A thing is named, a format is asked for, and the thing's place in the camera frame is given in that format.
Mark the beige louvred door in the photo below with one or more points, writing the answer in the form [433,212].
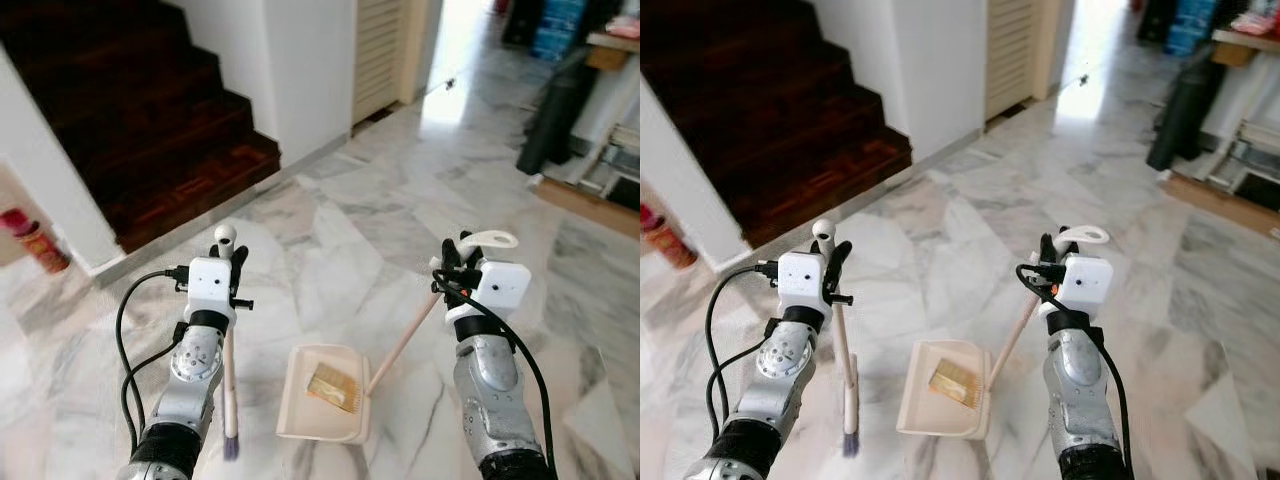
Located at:
[1015,50]
[380,50]

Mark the dark wooden staircase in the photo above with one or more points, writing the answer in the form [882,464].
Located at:
[150,100]
[780,100]

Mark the blue carton stack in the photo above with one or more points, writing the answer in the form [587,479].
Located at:
[560,25]
[1195,20]

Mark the wooden shelf rack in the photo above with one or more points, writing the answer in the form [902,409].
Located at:
[1230,200]
[600,200]

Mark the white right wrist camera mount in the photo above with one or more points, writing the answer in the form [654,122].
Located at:
[1085,282]
[500,288]

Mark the tall black bag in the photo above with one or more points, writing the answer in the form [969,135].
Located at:
[1185,110]
[555,110]

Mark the beige broom with purple bristles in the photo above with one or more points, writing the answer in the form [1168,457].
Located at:
[229,370]
[845,350]

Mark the red bottle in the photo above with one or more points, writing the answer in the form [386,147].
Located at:
[40,245]
[670,240]

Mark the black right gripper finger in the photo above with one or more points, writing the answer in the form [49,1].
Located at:
[1046,248]
[453,252]
[1066,248]
[472,255]

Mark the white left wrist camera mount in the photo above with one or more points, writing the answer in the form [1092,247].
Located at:
[802,280]
[210,285]

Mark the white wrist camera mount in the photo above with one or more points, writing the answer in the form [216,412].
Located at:
[1085,282]
[210,285]
[802,280]
[500,288]

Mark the gold foil packet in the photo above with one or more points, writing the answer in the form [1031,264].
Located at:
[955,382]
[333,388]

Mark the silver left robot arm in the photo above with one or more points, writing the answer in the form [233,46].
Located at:
[775,370]
[190,370]

